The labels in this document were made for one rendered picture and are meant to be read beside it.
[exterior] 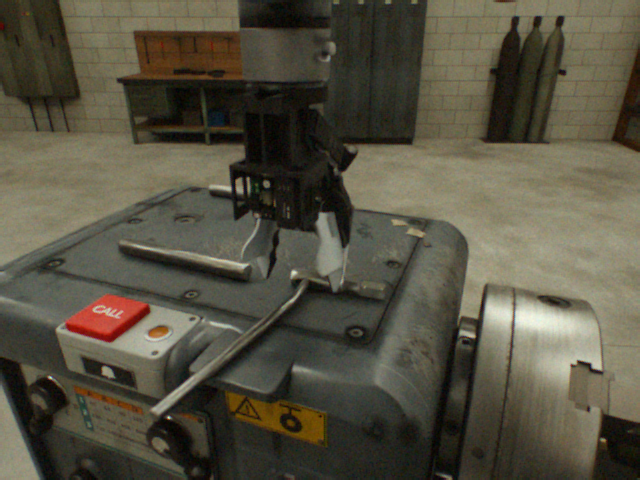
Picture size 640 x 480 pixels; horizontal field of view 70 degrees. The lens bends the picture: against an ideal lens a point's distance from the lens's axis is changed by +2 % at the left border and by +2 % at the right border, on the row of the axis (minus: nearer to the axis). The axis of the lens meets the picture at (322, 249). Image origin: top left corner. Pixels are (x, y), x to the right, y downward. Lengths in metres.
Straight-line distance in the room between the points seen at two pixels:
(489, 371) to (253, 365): 0.26
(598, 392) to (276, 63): 0.45
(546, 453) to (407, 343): 0.18
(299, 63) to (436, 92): 6.73
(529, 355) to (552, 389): 0.04
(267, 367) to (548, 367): 0.30
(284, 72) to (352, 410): 0.30
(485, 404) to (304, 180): 0.31
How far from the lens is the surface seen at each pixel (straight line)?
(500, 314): 0.58
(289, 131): 0.39
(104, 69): 7.88
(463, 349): 0.61
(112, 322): 0.52
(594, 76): 7.71
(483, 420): 0.54
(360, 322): 0.50
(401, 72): 6.48
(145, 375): 0.50
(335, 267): 0.46
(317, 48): 0.39
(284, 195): 0.39
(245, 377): 0.44
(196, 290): 0.57
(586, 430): 0.55
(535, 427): 0.55
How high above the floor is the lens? 1.54
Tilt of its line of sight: 27 degrees down
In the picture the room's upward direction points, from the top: straight up
